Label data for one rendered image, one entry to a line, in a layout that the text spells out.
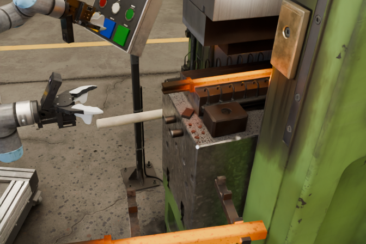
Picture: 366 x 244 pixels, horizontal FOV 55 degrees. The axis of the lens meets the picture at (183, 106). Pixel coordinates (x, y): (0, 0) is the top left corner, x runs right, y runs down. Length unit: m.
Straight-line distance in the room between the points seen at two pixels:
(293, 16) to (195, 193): 0.65
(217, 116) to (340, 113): 0.39
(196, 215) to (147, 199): 0.86
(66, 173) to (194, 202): 1.26
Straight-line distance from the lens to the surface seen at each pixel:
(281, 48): 0.92
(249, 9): 1.02
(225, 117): 1.09
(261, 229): 0.76
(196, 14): 1.10
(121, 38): 1.53
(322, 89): 0.86
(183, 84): 1.18
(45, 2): 1.30
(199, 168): 1.14
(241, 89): 1.22
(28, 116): 1.13
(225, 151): 1.13
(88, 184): 2.26
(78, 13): 1.38
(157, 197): 2.14
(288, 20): 0.89
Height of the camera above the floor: 1.61
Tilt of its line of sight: 34 degrees down
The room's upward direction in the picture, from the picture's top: 2 degrees clockwise
